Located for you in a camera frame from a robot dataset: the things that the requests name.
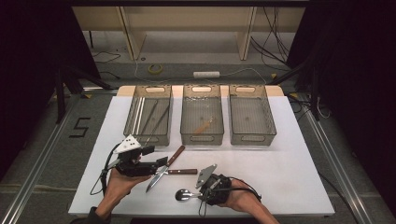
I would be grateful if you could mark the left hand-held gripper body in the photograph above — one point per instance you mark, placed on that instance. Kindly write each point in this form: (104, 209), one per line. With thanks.
(128, 144)

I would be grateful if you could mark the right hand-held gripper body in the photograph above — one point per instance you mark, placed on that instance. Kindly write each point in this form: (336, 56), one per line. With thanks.
(205, 175)

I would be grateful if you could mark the metal chopstick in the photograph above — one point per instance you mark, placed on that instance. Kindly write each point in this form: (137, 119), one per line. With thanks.
(158, 123)
(149, 117)

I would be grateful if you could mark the metal spoon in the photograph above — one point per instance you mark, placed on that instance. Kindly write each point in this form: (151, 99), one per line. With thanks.
(182, 195)

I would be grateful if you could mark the translucent grey storage bin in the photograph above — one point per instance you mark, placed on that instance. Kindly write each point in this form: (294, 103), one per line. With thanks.
(162, 93)
(202, 105)
(250, 118)

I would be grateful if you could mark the person's left hand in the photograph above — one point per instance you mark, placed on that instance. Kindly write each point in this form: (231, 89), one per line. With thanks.
(120, 186)

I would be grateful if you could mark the person's right hand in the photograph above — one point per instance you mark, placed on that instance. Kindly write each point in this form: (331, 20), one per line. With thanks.
(243, 199)

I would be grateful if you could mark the yellow floor tape piece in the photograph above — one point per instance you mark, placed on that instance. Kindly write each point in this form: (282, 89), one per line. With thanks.
(88, 96)
(294, 95)
(273, 76)

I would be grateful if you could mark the yellow tape roll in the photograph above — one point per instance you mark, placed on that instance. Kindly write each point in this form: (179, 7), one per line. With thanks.
(148, 69)

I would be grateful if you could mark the black metal stand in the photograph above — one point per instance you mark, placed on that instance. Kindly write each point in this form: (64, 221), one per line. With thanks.
(59, 93)
(315, 93)

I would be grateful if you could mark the white table cover sheet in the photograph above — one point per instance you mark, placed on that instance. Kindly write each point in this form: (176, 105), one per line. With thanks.
(280, 130)

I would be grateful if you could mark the white power strip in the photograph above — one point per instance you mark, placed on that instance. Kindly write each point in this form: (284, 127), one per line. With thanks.
(206, 74)

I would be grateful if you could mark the dark curtain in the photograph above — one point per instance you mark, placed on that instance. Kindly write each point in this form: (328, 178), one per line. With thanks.
(358, 77)
(31, 62)

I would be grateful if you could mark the light wooden shelf unit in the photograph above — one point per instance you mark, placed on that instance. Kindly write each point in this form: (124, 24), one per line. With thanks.
(186, 18)

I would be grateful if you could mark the aluminium floor rail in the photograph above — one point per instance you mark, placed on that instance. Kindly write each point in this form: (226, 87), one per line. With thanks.
(336, 168)
(37, 168)

